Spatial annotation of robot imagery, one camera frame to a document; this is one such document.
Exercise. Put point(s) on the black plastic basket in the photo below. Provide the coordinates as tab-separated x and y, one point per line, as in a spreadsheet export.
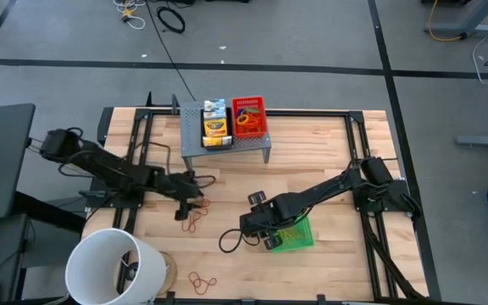
202	127

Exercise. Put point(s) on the black side desk top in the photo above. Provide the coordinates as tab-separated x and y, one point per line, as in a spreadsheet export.
2	148

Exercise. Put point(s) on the round wooden lamp base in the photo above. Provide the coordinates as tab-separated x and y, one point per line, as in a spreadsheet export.
172	273

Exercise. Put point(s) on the grey perforated metal riser shelf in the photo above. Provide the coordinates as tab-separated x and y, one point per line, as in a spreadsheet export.
191	135

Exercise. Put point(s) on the black lamp socket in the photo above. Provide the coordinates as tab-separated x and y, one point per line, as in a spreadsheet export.
133	271

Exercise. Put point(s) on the grey desk leg frame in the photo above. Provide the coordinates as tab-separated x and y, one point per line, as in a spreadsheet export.
481	29

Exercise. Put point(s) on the black table frame rails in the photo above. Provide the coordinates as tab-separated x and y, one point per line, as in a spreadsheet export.
312	113

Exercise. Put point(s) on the clear plastic supplies packet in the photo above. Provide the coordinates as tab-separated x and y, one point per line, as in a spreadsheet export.
214	114

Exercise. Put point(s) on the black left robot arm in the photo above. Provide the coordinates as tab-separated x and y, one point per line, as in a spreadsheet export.
112	167

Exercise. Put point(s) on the black side desk frame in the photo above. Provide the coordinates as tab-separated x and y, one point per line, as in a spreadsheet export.
49	212

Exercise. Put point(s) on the grey desk foot bar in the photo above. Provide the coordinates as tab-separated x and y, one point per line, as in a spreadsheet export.
481	141

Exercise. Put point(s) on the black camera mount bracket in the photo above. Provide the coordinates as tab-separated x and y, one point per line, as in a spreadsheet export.
175	103

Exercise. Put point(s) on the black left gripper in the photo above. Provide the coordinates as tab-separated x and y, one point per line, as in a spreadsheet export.
182	186

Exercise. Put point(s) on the white lamp shade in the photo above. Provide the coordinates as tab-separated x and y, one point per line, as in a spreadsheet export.
100	250

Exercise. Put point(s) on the green plastic basket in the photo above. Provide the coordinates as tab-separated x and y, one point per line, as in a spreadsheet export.
309	237

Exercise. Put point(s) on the red plastic basket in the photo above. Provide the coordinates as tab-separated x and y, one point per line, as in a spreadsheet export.
257	101

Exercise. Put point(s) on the small yellow box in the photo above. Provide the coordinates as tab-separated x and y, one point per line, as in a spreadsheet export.
216	142

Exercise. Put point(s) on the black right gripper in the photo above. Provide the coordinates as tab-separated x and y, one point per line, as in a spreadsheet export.
263	222

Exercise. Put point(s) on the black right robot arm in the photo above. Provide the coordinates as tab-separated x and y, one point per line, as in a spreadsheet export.
333	186

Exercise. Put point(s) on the red rubber band bundle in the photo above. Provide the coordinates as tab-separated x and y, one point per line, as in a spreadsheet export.
193	220
201	281

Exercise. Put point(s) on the black table edge pad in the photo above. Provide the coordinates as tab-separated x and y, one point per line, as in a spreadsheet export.
105	125

